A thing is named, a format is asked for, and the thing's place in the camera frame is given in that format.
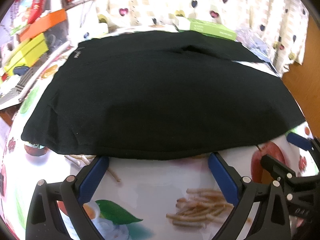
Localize black pants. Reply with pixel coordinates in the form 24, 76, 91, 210
21, 31, 305, 160

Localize wooden cabinet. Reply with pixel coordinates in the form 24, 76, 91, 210
283, 17, 320, 137

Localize fruit print tablecloth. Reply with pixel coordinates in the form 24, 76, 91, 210
1, 41, 319, 239

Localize heart pattern curtain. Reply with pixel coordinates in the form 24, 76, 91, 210
96, 0, 309, 73

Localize green white box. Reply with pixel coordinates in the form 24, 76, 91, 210
174, 16, 237, 41

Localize yellow green box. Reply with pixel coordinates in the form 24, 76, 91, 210
3, 33, 49, 76

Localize dark storage box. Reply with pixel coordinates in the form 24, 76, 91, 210
42, 20, 68, 55

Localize orange box lid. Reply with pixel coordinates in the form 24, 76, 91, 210
18, 9, 67, 42

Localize red snack package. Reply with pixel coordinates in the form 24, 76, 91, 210
27, 0, 46, 24

